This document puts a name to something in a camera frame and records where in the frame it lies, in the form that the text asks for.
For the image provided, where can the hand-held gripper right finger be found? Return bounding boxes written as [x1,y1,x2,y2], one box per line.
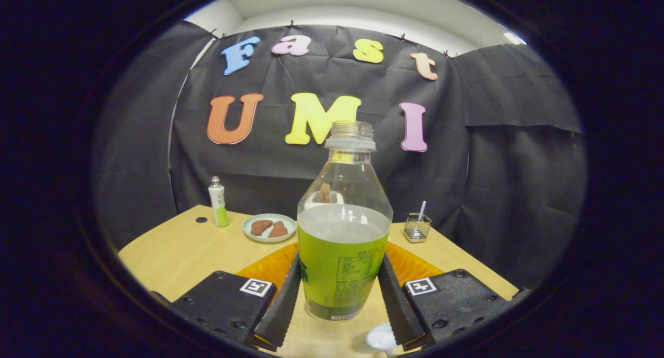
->
[377,242,511,351]

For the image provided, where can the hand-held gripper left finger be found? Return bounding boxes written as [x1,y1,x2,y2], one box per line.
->
[171,243,302,351]

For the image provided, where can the pale blue cup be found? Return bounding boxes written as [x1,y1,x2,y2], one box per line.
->
[365,322,400,355]

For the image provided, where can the clear green-label juice bottle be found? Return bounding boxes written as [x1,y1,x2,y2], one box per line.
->
[297,120,394,321]

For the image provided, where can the small white green bottle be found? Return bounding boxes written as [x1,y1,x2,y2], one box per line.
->
[208,176,230,228]

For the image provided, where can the clear glass tumbler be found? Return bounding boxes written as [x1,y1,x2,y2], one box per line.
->
[403,213,433,243]

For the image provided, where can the pale green plate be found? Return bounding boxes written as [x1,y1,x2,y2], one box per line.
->
[242,213,297,243]

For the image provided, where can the wooden table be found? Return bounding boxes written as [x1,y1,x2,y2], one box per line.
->
[118,205,519,358]

